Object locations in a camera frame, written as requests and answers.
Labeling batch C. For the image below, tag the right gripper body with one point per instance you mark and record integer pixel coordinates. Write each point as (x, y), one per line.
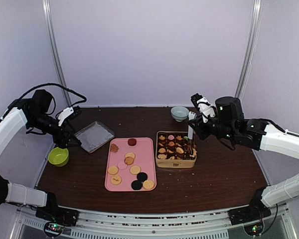
(203, 134)

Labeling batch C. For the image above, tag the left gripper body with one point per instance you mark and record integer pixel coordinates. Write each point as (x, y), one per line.
(57, 137)

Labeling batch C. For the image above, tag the silver metal tin lid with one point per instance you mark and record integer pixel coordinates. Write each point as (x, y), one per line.
(94, 136)

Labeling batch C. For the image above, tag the leaf shaped tan cookie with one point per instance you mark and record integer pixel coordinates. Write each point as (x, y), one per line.
(194, 152)

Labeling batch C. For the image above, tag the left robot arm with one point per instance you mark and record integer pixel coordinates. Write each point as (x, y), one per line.
(29, 114)

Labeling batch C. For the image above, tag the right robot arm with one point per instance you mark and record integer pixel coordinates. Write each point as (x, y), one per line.
(263, 134)

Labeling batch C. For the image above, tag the green bowl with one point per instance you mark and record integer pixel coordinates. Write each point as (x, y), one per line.
(58, 157)

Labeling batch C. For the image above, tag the pale blue ceramic bowl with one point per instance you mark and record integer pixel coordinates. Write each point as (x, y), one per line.
(179, 113)

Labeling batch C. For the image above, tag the gold cookie tin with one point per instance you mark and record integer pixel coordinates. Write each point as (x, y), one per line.
(172, 153)

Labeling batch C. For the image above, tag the pink tray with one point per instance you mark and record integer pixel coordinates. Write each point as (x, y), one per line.
(139, 158)

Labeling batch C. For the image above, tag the black sandwich cookie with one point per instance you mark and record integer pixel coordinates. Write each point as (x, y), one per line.
(142, 176)
(136, 185)

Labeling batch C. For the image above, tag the yellow round cookie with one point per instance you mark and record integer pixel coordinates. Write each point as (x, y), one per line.
(148, 184)

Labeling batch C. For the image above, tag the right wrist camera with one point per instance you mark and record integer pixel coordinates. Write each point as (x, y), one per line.
(229, 109)

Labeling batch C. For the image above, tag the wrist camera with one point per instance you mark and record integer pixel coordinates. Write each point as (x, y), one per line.
(229, 109)
(40, 102)

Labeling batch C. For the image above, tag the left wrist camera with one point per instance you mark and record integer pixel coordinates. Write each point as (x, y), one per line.
(40, 102)

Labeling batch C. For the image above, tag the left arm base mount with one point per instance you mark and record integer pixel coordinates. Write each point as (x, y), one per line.
(62, 216)

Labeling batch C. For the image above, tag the aluminium corner post right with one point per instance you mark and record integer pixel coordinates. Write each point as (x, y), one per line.
(251, 46)

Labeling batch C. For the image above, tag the aluminium corner post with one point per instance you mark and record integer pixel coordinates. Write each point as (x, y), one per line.
(53, 43)
(251, 46)

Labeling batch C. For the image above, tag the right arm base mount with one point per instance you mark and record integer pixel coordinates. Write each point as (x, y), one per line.
(248, 214)

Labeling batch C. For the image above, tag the aluminium corner post left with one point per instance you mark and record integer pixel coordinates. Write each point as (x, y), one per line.
(53, 43)

